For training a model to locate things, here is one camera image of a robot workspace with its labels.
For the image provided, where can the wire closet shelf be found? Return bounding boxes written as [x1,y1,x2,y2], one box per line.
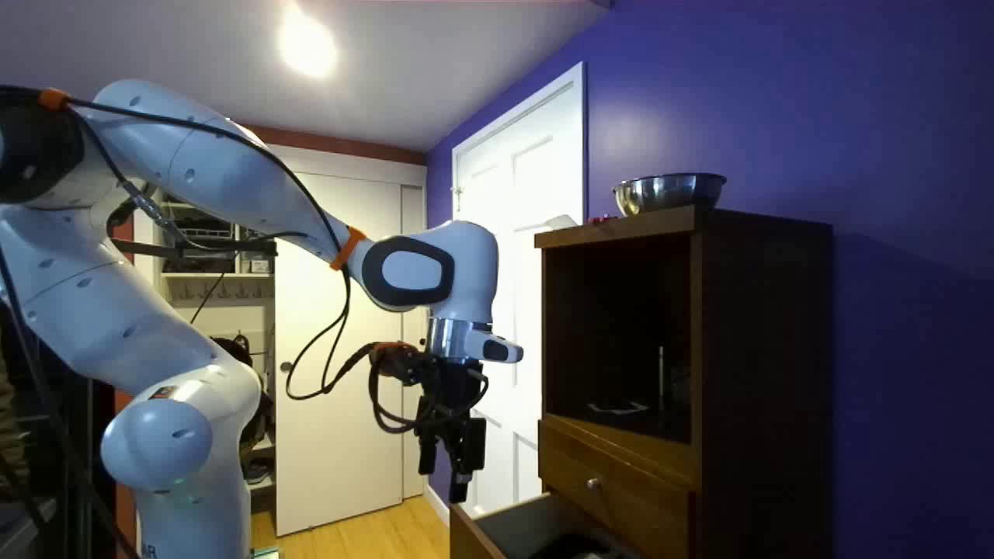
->
[156,195,281,282]

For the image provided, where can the flat item on shelf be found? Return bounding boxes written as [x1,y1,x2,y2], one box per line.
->
[583,397,656,422]

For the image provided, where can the white closet doors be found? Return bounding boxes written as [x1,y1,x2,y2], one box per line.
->
[271,166,431,537]

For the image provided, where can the closed wooden drawer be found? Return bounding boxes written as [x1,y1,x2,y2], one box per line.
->
[537,417,695,559]

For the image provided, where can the stainless steel bowl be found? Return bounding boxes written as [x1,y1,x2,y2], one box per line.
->
[609,172,729,221]

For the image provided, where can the white panel door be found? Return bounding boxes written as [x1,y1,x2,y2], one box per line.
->
[452,60,590,520]

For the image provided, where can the round ceiling light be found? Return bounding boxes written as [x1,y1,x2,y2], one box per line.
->
[275,3,343,83]

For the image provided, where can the open wooden drawer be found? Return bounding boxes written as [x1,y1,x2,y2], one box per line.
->
[447,489,637,559]

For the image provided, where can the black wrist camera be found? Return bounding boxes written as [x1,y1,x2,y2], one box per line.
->
[366,341,430,387]

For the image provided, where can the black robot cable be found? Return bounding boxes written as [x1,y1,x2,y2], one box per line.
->
[55,93,362,405]

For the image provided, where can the dark wooden cabinet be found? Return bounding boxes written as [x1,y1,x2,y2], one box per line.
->
[532,202,836,559]

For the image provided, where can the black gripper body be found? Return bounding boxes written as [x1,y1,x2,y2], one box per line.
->
[413,356,491,479]

